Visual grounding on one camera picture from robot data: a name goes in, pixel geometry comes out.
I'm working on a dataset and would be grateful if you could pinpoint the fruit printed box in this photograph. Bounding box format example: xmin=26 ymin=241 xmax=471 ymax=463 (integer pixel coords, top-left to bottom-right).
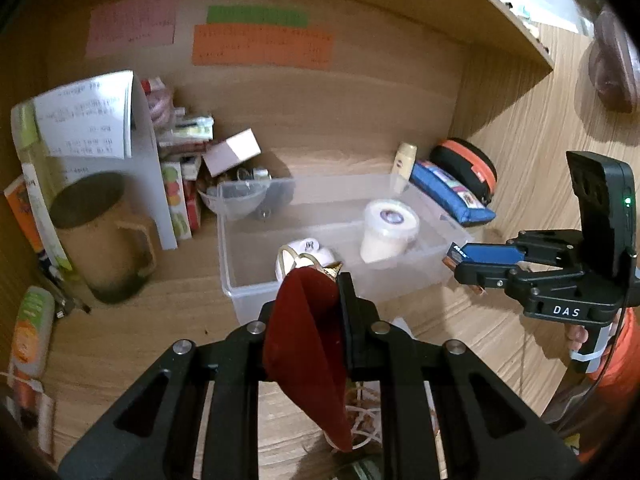
xmin=160 ymin=160 xmax=194 ymax=239

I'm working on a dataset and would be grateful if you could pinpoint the orange book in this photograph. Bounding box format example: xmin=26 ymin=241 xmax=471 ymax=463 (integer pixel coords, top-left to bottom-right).
xmin=4 ymin=175 xmax=47 ymax=257

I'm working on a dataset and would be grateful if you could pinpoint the green sticky note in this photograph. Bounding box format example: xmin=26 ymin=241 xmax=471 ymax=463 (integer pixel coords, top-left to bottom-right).
xmin=206 ymin=5 xmax=309 ymax=28

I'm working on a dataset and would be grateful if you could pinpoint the cream squeeze tube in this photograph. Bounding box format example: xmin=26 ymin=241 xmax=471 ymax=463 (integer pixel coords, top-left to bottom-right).
xmin=391 ymin=142 xmax=419 ymax=182

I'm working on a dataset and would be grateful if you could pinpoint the red velvet pouch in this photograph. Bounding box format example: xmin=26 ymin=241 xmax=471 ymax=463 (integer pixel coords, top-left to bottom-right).
xmin=262 ymin=267 xmax=354 ymax=454

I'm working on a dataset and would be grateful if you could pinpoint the clear plastic storage box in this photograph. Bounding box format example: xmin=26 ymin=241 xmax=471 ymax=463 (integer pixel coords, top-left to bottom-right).
xmin=216 ymin=172 xmax=475 ymax=327

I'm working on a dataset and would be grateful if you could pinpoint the black case with orange trim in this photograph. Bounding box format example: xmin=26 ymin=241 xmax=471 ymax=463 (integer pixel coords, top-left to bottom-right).
xmin=429 ymin=137 xmax=499 ymax=207

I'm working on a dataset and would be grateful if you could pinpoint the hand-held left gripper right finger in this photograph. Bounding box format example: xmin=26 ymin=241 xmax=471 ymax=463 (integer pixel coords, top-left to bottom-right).
xmin=338 ymin=271 xmax=586 ymax=480

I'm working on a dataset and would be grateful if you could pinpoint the white paper folder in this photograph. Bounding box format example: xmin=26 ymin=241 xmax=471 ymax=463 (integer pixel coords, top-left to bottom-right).
xmin=11 ymin=70 xmax=179 ymax=252

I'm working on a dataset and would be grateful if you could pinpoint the person's right forearm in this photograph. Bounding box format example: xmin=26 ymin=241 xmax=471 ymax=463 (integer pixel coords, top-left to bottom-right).
xmin=545 ymin=305 xmax=640 ymax=466

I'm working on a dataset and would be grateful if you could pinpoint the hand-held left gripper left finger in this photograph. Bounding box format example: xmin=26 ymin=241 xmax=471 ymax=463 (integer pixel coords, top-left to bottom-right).
xmin=57 ymin=302 xmax=281 ymax=480

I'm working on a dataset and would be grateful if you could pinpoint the brown mug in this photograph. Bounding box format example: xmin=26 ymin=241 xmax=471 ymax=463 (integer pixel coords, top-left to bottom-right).
xmin=49 ymin=172 xmax=159 ymax=306

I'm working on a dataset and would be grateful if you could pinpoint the pale round case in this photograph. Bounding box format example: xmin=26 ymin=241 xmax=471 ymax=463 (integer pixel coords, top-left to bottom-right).
xmin=274 ymin=236 xmax=334 ymax=282

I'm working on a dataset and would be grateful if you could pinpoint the wooden shelf board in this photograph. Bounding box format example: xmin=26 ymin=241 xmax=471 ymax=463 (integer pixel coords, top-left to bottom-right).
xmin=445 ymin=0 xmax=557 ymax=72

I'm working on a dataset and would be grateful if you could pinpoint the white tape roll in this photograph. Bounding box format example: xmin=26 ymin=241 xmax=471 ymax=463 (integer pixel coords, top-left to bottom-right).
xmin=359 ymin=198 xmax=420 ymax=264

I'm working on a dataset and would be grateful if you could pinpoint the white printed receipt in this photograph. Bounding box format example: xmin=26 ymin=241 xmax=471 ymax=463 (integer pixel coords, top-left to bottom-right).
xmin=32 ymin=72 xmax=135 ymax=160

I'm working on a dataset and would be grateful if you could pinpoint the clear glass bowl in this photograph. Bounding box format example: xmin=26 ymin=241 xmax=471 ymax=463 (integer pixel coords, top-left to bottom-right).
xmin=196 ymin=180 xmax=267 ymax=222

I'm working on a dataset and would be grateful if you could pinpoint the wooden desktop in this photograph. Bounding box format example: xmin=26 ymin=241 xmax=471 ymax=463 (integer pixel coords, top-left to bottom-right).
xmin=40 ymin=145 xmax=601 ymax=480

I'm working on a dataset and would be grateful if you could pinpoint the brown round hanging object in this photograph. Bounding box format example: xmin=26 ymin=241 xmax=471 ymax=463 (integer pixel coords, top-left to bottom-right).
xmin=586 ymin=9 xmax=640 ymax=114

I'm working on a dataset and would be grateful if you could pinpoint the orange and green tube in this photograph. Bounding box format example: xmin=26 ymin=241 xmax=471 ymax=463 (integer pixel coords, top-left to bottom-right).
xmin=11 ymin=285 xmax=56 ymax=380

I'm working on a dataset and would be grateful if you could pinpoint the small dark blue box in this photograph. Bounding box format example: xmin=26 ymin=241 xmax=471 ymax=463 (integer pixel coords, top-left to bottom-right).
xmin=443 ymin=242 xmax=472 ymax=272

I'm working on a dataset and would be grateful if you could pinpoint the pink sticky note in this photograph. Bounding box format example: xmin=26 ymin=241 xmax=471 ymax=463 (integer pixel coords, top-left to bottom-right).
xmin=85 ymin=4 xmax=177 ymax=59

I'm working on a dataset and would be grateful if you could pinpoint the small white cardboard box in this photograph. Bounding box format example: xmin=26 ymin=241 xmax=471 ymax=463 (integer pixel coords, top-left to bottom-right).
xmin=201 ymin=128 xmax=262 ymax=178

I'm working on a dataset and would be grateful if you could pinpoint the orange sticky note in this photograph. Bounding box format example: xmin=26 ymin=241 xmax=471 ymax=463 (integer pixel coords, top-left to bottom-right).
xmin=191 ymin=24 xmax=334 ymax=72

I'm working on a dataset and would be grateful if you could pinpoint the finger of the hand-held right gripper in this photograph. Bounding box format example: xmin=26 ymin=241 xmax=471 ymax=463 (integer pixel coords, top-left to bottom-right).
xmin=454 ymin=261 xmax=587 ymax=307
xmin=462 ymin=231 xmax=586 ymax=272

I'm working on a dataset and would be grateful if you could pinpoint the white string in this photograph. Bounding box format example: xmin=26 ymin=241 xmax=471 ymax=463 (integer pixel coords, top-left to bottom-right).
xmin=325 ymin=395 xmax=388 ymax=456

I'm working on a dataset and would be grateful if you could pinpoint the blue zip pouch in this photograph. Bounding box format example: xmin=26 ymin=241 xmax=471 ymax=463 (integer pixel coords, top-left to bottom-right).
xmin=409 ymin=160 xmax=497 ymax=224

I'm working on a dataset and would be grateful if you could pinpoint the person's right hand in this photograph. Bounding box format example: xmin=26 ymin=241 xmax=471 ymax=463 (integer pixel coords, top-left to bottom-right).
xmin=566 ymin=323 xmax=589 ymax=357

